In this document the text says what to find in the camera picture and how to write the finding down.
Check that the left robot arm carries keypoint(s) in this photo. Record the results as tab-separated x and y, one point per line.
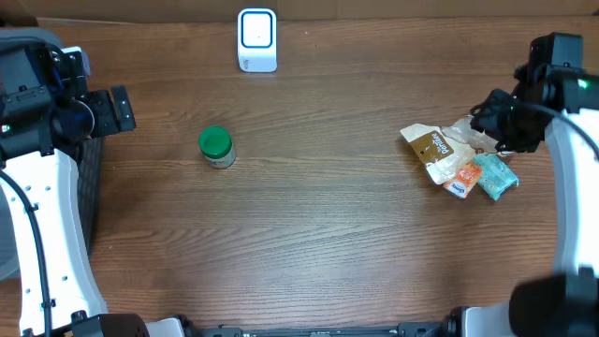
47	113

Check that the orange Kleenex tissue pack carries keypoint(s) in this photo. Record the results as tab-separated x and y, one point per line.
464	181

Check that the brown white snack pouch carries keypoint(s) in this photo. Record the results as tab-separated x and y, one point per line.
443	150

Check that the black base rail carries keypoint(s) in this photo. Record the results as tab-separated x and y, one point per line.
402	330

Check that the grey plastic mesh basket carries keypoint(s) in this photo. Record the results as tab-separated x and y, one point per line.
88	182

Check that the white barcode scanner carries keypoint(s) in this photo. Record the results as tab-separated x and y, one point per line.
257	40

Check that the teal wet wipes pack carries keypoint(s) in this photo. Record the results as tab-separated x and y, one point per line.
496	176

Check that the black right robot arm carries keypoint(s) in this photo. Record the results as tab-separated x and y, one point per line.
556	102

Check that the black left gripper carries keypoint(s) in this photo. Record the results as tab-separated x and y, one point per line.
110	122

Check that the green lid jar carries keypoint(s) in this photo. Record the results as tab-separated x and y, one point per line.
217	147

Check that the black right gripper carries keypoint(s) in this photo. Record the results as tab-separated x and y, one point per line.
485	122

